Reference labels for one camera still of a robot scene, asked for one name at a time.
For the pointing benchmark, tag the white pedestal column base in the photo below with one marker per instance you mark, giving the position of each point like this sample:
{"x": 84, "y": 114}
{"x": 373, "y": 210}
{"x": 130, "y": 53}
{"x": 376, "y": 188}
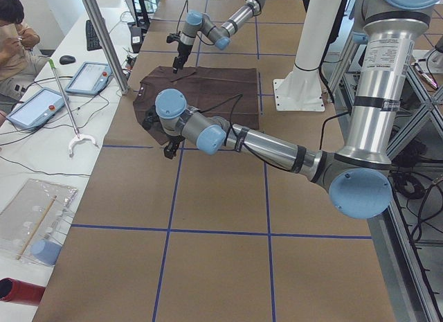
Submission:
{"x": 300, "y": 90}

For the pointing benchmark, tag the clear plastic bag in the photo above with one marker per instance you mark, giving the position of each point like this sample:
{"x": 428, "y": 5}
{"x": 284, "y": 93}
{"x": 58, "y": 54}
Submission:
{"x": 23, "y": 211}

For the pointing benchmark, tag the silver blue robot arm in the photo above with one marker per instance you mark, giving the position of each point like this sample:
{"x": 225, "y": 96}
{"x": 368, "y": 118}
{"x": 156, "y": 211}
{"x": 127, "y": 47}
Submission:
{"x": 199, "y": 23}
{"x": 356, "y": 176}

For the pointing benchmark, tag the black box with label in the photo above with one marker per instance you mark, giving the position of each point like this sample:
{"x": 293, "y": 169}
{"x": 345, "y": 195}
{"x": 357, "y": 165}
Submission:
{"x": 136, "y": 35}

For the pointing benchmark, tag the metal reacher grabber tool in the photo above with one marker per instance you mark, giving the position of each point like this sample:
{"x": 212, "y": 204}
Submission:
{"x": 78, "y": 136}

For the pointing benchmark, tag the near blue teach pendant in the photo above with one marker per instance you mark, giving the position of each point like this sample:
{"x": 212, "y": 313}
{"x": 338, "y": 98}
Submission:
{"x": 37, "y": 110}

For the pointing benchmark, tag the wooden stick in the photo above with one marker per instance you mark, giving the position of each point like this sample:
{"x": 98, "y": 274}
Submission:
{"x": 35, "y": 228}

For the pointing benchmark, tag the brown paper table cover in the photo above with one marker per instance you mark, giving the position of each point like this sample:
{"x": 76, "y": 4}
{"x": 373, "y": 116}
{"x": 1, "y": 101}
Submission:
{"x": 208, "y": 238}

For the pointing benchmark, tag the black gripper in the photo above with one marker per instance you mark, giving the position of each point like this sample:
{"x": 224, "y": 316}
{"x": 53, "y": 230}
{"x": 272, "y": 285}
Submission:
{"x": 182, "y": 50}
{"x": 172, "y": 140}

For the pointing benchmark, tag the black computer mouse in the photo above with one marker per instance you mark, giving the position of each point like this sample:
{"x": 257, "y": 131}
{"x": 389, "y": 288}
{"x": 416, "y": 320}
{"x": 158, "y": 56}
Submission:
{"x": 67, "y": 59}

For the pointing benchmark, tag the black keyboard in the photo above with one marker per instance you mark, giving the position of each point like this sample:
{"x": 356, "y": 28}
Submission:
{"x": 92, "y": 40}

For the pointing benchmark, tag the red cylinder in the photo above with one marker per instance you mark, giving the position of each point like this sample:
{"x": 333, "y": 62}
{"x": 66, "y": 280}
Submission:
{"x": 20, "y": 292}

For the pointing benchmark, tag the dark brown t-shirt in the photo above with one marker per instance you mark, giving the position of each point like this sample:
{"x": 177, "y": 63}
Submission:
{"x": 225, "y": 92}

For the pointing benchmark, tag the blue teach pendant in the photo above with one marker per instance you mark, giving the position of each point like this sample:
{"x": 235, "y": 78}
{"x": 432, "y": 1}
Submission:
{"x": 90, "y": 79}
{"x": 37, "y": 110}

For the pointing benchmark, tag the blue plastic cup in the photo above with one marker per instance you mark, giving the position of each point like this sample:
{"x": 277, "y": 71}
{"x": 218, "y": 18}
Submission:
{"x": 46, "y": 251}

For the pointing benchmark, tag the far blue teach pendant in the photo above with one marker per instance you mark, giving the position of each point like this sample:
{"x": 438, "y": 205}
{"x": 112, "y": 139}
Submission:
{"x": 90, "y": 79}

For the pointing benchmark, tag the seated person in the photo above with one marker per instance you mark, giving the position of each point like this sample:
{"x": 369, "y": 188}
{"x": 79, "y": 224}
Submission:
{"x": 19, "y": 65}

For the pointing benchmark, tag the aluminium frame post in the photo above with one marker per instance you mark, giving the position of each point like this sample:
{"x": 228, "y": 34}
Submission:
{"x": 98, "y": 21}

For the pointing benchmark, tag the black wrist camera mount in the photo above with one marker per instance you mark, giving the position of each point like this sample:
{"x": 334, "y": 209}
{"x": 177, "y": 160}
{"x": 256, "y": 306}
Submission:
{"x": 173, "y": 37}

